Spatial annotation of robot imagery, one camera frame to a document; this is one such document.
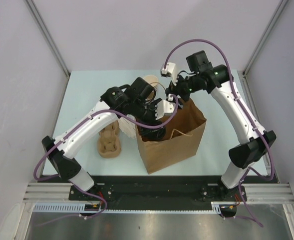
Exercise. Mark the brown paper bag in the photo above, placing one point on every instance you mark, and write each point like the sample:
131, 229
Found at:
180, 142

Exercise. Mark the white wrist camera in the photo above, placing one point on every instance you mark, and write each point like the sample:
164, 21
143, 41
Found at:
170, 70
167, 107

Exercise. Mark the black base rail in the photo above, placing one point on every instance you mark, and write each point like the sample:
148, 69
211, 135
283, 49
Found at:
160, 190

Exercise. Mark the pulp cup carrier tray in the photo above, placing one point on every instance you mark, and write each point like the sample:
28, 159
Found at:
108, 144

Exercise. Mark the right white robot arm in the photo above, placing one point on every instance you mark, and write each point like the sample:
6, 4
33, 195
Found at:
254, 140

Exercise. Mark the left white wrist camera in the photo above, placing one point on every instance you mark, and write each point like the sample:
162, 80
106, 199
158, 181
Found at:
167, 107

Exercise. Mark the stack of paper cups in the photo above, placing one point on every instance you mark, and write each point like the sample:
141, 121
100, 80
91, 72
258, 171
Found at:
153, 81

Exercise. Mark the aluminium frame post right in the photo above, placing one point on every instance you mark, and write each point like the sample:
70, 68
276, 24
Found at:
266, 34

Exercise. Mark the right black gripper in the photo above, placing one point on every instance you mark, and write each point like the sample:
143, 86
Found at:
176, 89

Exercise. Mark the aluminium frame post left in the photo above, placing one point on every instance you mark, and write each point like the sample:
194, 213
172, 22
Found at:
36, 15

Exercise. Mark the aluminium frame post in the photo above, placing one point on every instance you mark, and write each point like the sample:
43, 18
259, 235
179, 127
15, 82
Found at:
36, 15
266, 34

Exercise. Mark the white slotted cable duct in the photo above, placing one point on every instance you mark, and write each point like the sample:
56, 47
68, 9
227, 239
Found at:
91, 208

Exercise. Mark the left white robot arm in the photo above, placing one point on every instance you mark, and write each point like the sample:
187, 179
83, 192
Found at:
118, 101

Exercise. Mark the bundle of wrapped straws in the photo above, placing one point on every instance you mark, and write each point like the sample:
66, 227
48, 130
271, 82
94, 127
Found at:
127, 127

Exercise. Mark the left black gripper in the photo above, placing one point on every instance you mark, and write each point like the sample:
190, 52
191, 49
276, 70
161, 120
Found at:
152, 119

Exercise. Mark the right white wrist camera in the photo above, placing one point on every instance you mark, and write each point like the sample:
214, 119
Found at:
170, 70

